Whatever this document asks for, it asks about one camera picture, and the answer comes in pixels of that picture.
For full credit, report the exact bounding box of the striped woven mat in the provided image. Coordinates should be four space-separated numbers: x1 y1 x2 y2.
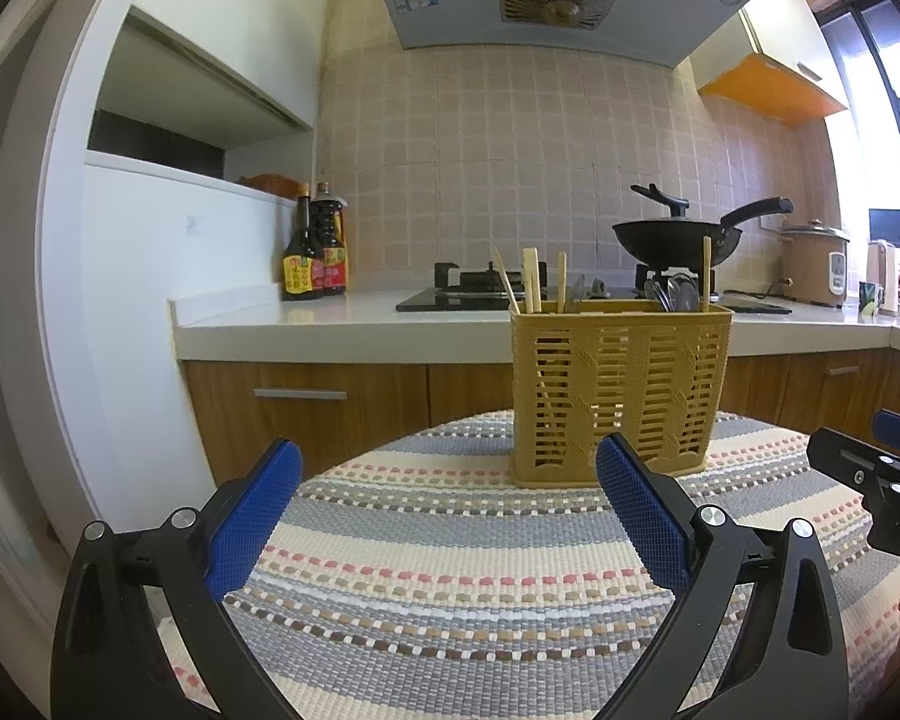
150 411 900 720

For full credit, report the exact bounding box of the wooden base cabinet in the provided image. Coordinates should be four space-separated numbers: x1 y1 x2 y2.
184 349 900 492

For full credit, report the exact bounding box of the range hood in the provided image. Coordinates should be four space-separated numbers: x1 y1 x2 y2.
360 0 755 71

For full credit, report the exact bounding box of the black gas stove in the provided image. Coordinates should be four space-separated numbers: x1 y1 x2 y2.
395 261 792 314

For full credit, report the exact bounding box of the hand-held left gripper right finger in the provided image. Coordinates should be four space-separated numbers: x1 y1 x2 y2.
596 431 850 720

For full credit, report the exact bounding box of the beige rice cooker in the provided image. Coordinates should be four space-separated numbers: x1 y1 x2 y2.
780 220 850 308

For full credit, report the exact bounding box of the thin long wooden chopstick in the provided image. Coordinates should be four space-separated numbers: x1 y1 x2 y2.
493 246 522 314

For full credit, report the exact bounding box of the black wok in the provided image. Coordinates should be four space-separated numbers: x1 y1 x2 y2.
613 197 794 269

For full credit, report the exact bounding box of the white tall cabinet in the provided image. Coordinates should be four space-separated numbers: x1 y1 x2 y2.
37 0 338 638

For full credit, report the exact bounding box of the large red-label sauce bottle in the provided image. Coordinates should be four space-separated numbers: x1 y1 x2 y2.
311 181 350 298

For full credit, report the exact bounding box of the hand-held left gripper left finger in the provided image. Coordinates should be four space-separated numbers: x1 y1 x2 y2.
49 436 305 720

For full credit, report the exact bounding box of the slim dark sauce bottle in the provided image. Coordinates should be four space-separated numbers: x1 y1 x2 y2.
282 184 325 302

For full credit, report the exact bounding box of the wall cabinet with orange underside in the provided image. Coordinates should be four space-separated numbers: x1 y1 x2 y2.
697 0 851 128

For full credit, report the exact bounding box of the yellow plastic utensil basket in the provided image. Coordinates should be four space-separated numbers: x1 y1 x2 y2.
508 300 736 487

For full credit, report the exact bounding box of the dark framed window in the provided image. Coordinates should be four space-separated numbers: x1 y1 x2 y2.
821 0 900 250

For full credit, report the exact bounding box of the brown wooden object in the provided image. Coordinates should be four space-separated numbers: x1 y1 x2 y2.
238 173 310 198

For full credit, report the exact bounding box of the white kitchen counter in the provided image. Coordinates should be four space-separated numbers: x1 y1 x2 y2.
169 289 900 362

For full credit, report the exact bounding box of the white electric kettle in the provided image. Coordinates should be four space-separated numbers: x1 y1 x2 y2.
868 238 899 316

